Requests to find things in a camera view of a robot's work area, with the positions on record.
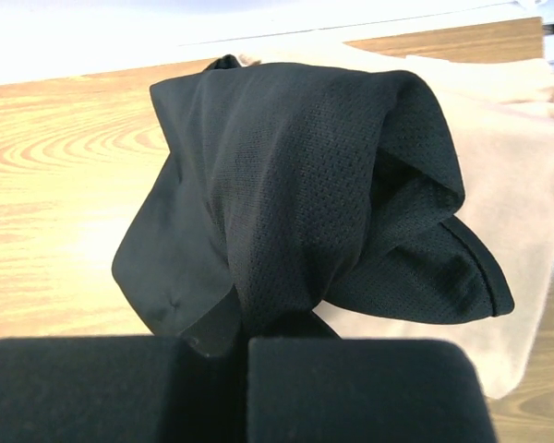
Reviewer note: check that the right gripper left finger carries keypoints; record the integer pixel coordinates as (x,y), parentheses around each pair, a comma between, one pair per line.
(116,389)

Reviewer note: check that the folded beige t shirt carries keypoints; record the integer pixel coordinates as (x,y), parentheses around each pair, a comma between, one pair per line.
(502,121)

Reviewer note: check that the black t shirt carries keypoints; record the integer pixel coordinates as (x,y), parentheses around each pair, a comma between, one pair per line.
(288,185)

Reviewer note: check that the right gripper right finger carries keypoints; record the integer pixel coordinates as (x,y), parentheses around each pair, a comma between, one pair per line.
(306,384)

